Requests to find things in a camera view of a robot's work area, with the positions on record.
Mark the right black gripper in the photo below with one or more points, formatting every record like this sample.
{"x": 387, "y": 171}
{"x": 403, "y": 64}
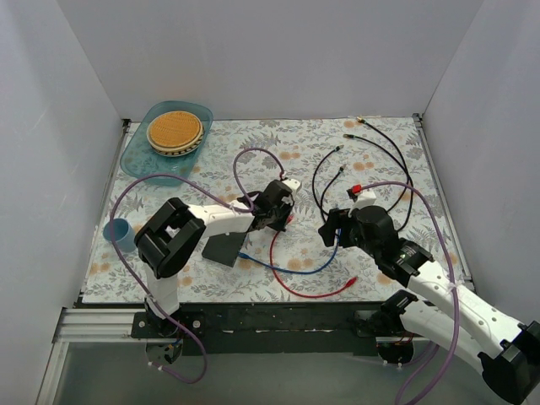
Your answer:
{"x": 331, "y": 228}

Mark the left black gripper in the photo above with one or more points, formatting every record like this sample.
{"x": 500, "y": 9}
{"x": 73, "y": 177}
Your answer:
{"x": 280, "y": 215}

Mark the black network switch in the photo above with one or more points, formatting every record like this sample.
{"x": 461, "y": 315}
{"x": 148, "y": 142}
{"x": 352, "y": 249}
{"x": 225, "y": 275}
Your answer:
{"x": 224, "y": 249}

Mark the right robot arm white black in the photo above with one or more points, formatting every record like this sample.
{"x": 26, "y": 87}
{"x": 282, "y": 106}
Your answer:
{"x": 504, "y": 350}

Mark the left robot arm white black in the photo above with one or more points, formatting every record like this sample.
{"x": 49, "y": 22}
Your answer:
{"x": 166, "y": 242}

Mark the floral patterned table mat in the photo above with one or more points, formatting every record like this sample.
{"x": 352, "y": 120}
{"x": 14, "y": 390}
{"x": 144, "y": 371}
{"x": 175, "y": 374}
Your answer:
{"x": 328, "y": 157}

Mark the woven orange round basket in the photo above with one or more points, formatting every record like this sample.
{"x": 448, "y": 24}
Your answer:
{"x": 175, "y": 133}

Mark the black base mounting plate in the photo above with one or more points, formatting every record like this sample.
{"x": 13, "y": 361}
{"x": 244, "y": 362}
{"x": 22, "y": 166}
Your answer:
{"x": 274, "y": 328}

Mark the blue transparent plastic tray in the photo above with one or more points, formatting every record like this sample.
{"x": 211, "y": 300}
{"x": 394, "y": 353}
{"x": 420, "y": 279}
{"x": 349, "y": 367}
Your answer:
{"x": 140, "y": 160}

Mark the small blue plastic cup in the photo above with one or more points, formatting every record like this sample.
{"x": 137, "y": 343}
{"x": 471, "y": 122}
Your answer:
{"x": 120, "y": 231}

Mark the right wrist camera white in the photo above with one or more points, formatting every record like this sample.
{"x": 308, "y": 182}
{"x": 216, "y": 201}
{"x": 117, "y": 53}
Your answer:
{"x": 361, "y": 198}

